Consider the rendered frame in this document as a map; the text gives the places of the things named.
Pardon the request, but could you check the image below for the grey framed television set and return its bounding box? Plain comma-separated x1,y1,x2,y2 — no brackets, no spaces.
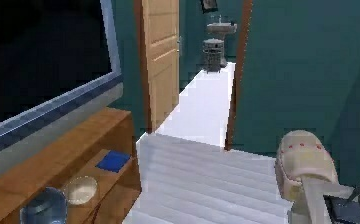
0,0,124,184

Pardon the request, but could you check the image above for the black box on floor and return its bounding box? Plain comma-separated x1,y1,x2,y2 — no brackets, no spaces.
323,195,360,224

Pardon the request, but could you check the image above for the grey ribbed bin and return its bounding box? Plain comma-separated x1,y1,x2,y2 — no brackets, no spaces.
202,38,225,74

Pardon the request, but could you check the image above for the brown wooden television stand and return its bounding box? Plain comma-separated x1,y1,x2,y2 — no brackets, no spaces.
0,106,143,224

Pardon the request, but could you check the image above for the blue flat book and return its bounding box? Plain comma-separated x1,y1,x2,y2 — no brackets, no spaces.
95,150,132,174

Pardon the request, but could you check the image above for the light wooden room door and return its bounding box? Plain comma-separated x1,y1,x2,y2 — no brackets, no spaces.
141,0,181,132

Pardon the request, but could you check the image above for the dark framed wall picture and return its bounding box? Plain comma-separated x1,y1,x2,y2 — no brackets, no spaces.
200,0,219,14

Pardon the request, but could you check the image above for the grey pedestal sink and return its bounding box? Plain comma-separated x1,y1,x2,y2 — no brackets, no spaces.
206,14,238,69

